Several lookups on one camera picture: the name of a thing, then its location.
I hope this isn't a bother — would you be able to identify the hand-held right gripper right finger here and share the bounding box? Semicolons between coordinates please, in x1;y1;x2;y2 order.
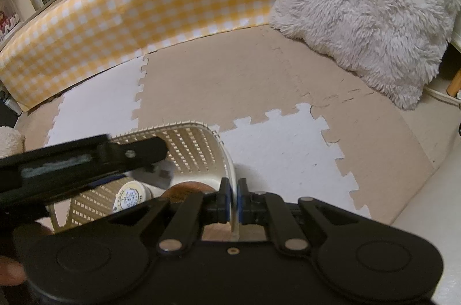
237;178;361;253

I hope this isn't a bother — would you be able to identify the wooden chair leg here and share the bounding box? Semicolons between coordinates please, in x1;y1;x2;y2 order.
446;69;461;97

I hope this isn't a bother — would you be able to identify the yellow checked padded board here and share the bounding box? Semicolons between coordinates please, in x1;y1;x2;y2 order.
0;0;298;113

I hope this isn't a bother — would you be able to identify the person's left hand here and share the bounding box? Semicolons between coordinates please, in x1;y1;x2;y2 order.
0;221;54;287

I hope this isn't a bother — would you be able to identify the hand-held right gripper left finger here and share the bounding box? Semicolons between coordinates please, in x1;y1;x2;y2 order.
108;177;231;253

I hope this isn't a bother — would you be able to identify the round container with patterned lid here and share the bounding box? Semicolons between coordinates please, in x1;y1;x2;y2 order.
113;180;151;212

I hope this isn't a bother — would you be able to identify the white cable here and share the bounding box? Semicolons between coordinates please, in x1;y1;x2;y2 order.
425;86;461;104

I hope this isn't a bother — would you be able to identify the brown round cork item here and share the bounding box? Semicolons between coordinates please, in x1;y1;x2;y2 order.
161;182;235;241

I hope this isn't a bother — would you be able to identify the beige foam mat tile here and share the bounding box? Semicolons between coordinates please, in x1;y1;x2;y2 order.
311;89;436;224
14;99;62;147
268;26;375;100
130;25;314;133

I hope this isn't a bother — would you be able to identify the cream plastic lattice basket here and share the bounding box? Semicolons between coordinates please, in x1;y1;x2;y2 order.
47;120;238;241

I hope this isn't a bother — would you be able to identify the white fluffy cushion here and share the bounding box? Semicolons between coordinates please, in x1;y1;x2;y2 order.
270;0;459;111

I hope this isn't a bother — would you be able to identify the pink figure display box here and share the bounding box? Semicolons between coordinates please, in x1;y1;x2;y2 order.
0;0;20;41

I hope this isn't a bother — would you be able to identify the cream fluffy rug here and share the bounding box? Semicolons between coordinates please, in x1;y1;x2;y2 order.
0;127;26;158

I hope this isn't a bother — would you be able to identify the white foam mat tile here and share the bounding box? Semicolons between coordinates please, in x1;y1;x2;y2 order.
211;103;371;219
47;56;149;147

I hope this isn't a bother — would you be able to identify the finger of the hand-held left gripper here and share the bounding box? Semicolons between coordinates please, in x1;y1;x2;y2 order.
106;135;169;170
86;172;145;190

